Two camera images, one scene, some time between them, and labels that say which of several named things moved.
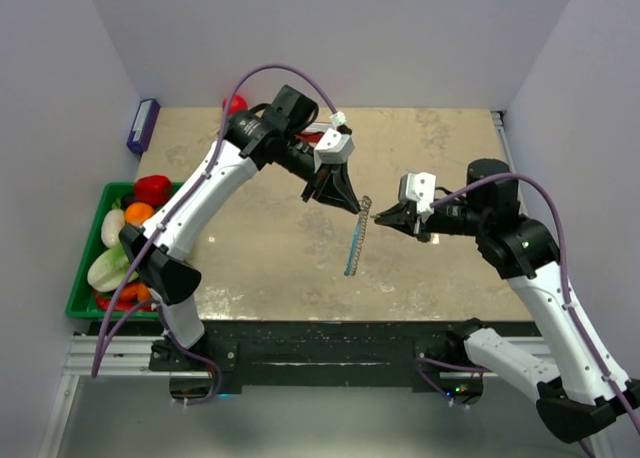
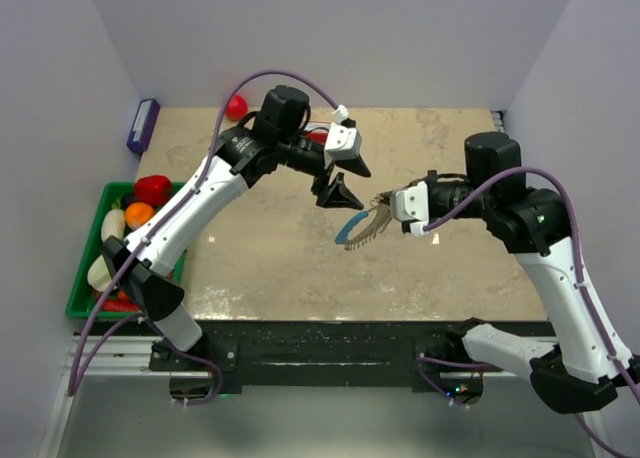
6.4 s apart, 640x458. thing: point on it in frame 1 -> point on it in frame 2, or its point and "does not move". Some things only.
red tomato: [238, 103] does not move
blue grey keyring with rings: [365, 205] -> [380, 223]
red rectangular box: [309, 136] does not move
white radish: [111, 225] does not move
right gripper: [405, 217] -> [432, 175]
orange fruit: [138, 213] does not move
